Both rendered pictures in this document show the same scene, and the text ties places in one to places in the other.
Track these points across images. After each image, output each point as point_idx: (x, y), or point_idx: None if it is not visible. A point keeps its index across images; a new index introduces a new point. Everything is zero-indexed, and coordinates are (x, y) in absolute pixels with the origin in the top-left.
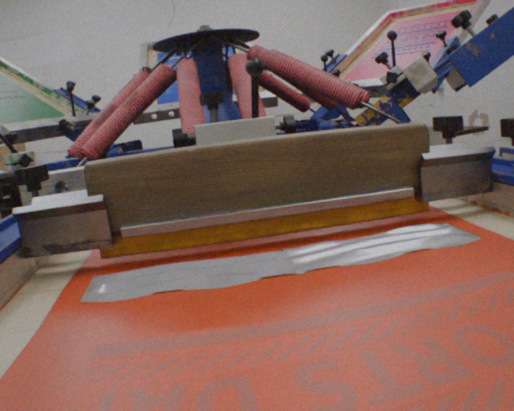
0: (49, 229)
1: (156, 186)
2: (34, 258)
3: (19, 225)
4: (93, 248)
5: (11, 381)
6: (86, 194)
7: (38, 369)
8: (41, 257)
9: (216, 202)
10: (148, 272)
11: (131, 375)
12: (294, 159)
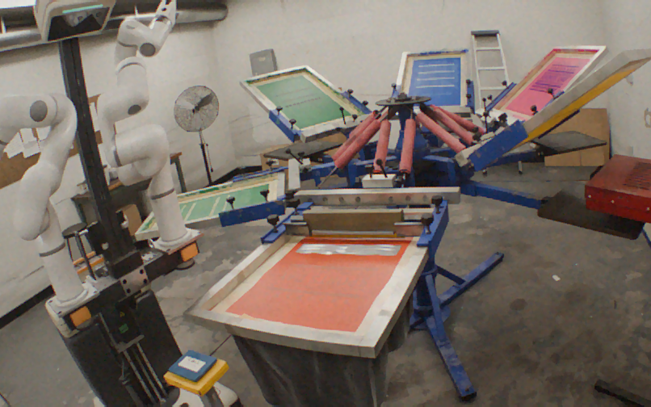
0: (292, 228)
1: (321, 221)
2: None
3: (284, 226)
4: (304, 235)
5: (272, 268)
6: None
7: (278, 266)
8: None
9: (338, 228)
10: (315, 245)
11: (291, 270)
12: (358, 219)
